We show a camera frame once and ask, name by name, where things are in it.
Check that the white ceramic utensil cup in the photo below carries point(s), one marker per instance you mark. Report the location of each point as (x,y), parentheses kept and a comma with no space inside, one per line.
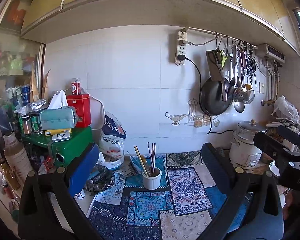
(152,183)

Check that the dark brown wooden chopstick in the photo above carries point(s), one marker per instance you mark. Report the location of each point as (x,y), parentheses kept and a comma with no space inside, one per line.
(150,156)

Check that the red tin box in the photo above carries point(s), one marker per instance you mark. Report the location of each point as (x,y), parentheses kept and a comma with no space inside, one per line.
(81,103)

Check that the white plastic bag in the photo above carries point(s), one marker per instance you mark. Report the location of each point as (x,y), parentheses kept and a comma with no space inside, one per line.
(284,109)

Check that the white rice cooker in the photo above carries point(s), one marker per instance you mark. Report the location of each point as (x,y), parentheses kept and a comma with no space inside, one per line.
(243,152)

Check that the person's right hand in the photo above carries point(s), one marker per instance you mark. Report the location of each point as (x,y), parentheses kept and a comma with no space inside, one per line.
(288,202)

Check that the black hanging wok pan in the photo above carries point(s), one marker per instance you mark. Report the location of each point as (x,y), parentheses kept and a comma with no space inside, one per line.
(210,98)

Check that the hanging cleaver knife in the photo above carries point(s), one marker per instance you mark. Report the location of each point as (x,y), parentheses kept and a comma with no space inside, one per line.
(214,59)

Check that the white plastic bottle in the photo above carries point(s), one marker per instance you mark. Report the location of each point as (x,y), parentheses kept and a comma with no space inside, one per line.
(17,157)

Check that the white blue round bowl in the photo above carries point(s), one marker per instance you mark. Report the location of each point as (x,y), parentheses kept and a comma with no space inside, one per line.
(112,163)

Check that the hanging metal ladle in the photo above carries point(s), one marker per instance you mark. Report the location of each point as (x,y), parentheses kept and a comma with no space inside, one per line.
(237,96)

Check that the teal tissue box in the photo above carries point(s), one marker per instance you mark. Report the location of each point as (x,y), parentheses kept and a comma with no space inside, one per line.
(61,118)

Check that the yellow chopstick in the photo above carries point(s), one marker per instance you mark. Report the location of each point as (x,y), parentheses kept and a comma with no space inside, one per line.
(141,160)

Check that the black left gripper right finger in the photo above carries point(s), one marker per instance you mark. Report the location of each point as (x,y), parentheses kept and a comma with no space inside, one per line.
(263,218)

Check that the white blue flour bag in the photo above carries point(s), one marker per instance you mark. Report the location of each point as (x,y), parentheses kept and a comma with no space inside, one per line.
(112,137)

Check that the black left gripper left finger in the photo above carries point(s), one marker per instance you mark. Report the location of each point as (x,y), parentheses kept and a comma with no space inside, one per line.
(37,218)

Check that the white wall power strip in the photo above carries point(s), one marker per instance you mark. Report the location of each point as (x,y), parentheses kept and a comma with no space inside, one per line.
(181,48)

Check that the green plastic box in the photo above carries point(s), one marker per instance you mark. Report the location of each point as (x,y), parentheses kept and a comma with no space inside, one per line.
(62,152)

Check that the red spice canister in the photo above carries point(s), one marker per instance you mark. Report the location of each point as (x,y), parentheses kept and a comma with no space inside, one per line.
(76,86)

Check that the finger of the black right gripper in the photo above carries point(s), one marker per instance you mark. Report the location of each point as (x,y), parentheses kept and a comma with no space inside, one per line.
(289,135)
(271,147)

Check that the patterned patchwork table mat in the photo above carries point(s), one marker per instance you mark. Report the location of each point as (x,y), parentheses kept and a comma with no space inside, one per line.
(184,204)

